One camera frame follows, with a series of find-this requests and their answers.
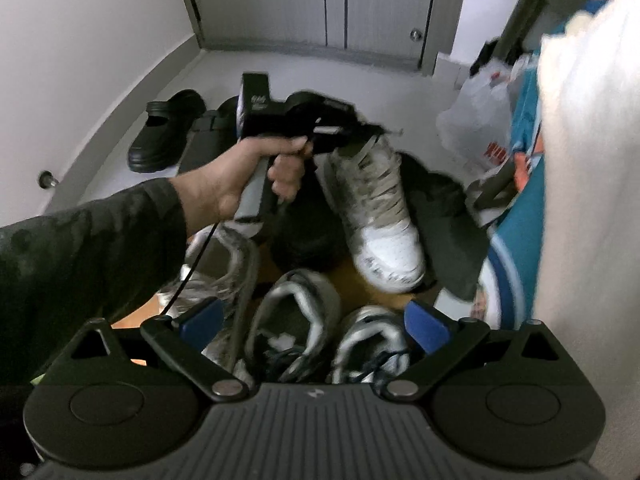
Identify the white plastic bag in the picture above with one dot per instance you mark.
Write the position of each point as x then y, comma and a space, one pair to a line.
480, 115

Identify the round metal door knob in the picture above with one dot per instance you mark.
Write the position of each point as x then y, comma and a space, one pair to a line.
416, 35

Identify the black lined clog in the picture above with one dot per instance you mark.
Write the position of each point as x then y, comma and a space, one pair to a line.
445, 230
207, 145

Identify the grey blue running sneaker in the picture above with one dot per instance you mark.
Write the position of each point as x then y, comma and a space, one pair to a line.
360, 335
320, 300

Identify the person's left forearm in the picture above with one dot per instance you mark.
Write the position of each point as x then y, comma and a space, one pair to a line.
75, 270

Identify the white blanket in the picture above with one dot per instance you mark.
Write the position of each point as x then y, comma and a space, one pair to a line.
590, 160

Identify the orange carrot floor mat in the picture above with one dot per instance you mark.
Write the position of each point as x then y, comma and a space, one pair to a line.
350, 285

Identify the dark green cabinet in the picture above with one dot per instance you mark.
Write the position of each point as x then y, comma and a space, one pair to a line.
522, 15

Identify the person's left hand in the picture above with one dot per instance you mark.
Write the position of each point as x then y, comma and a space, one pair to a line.
215, 180

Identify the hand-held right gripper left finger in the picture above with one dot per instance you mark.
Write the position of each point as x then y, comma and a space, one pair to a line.
200, 321

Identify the black wall door stopper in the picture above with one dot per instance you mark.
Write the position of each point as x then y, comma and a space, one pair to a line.
47, 179

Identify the white patterned lace sneaker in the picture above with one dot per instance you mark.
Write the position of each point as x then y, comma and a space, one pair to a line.
225, 260
385, 240

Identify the blue printed bed sheet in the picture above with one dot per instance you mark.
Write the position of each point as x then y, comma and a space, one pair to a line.
520, 220

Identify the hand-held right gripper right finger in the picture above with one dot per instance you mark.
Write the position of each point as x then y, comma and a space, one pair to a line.
426, 327

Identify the black bag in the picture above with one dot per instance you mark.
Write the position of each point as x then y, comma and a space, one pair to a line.
485, 57

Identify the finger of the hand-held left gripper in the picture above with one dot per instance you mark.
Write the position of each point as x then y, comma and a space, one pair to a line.
370, 130

